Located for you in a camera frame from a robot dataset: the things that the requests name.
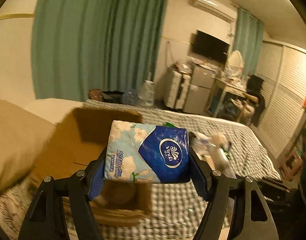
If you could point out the white suitcase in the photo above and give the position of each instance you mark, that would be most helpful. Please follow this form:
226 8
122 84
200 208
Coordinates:
176 89

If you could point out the green curtain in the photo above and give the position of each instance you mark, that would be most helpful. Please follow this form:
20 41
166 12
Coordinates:
78 45

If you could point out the wooden chair with clothes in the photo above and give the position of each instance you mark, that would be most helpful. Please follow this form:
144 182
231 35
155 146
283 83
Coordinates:
251 109

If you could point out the oval vanity mirror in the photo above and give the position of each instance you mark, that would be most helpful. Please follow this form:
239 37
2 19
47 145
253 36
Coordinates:
235 64

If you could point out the blue Vinda tissue pack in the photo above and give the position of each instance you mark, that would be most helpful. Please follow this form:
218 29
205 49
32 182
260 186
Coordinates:
145 153

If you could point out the white air conditioner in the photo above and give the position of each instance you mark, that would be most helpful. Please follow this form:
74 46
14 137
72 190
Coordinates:
216 8

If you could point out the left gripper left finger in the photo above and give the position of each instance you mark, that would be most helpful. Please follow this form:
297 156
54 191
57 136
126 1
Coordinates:
45 217

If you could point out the tan pillow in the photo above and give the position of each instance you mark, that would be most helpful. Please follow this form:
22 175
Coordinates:
22 137

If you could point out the black wall television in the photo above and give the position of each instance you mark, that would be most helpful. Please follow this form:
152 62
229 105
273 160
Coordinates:
210 47

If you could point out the silver mini fridge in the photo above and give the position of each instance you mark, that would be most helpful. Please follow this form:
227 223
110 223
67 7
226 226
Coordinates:
201 83

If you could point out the brown cardboard box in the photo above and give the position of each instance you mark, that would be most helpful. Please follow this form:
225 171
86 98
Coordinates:
79 139

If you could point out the large water bottle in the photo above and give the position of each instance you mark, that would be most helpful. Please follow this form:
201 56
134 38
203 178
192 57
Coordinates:
146 94

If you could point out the louvered wardrobe doors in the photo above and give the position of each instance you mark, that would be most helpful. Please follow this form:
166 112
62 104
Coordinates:
283 70

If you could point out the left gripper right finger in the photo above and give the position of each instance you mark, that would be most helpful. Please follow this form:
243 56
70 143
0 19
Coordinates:
251 218

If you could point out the white dressing table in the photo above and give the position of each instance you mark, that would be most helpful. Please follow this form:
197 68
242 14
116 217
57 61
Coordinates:
225 88

